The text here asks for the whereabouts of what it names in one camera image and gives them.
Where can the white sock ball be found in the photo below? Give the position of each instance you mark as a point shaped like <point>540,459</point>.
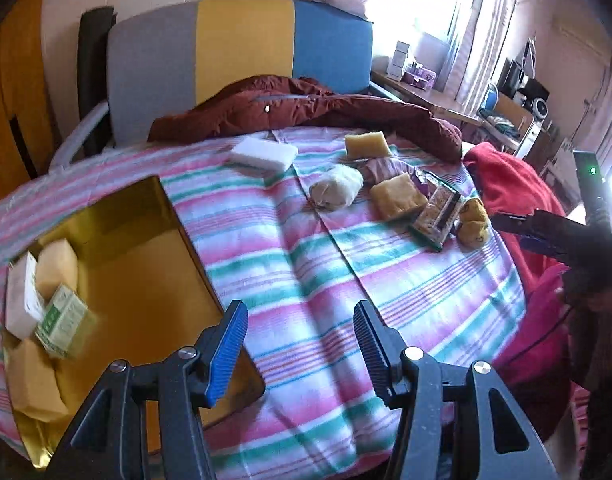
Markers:
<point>336,187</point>

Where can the snack packet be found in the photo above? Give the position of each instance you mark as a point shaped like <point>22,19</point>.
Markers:
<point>436,217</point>

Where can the pale yellow sponge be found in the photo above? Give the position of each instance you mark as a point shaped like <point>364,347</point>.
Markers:
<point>61,265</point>

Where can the white box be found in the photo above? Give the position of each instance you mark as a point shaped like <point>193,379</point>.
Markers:
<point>21,300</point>

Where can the pink sock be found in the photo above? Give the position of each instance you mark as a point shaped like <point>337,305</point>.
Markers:
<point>381,169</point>

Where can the white bed rail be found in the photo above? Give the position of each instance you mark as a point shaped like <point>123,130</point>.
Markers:
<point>81,130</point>

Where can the green box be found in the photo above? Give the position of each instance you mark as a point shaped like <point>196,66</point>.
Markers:
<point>66,320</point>

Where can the black speaker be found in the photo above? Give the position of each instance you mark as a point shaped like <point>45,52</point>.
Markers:
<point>528,92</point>

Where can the black padded bar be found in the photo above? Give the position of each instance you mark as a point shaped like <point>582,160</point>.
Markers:
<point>93,60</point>

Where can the curtain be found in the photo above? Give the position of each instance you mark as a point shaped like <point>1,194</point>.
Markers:
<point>481,35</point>

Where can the person's right forearm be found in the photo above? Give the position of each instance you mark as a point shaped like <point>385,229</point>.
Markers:
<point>603,385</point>

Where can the purple packet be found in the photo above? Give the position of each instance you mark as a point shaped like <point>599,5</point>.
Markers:
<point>421,187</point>

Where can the white boxes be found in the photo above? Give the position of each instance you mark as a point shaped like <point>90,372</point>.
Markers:
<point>400,60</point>

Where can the maroon jacket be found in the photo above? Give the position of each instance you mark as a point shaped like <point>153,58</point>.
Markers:
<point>286,110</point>

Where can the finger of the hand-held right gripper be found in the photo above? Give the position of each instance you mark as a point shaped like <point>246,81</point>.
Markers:
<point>516,222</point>
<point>536,248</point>

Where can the striped bed sheet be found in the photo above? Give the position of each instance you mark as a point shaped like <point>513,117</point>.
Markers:
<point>296,270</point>

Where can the side table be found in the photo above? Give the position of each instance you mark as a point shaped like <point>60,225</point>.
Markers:
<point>511,127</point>

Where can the yellow plush toy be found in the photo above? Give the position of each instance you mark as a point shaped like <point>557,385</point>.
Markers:
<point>473,225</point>

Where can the large yellow sponge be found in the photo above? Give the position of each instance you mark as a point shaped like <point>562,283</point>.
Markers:
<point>33,385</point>

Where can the wooden wardrobe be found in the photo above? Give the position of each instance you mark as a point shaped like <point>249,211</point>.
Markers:
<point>11,110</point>

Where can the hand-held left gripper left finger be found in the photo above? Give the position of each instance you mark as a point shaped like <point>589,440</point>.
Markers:
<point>228,355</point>

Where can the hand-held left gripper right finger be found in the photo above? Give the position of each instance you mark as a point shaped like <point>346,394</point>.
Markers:
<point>373,355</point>

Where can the purple box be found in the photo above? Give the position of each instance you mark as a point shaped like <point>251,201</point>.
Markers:
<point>420,77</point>

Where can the white sponge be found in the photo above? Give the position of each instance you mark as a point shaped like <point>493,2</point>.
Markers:
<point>263,154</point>

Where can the red blanket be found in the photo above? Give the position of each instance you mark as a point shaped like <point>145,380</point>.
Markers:
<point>516,190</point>

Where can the gold tray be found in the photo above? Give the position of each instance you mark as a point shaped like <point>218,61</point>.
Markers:
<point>136,260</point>

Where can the wooden desk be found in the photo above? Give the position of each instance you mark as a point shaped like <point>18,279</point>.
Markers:
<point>426,97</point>

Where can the grey yellow blue headboard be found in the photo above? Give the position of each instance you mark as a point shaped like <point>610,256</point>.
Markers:
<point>236,45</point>

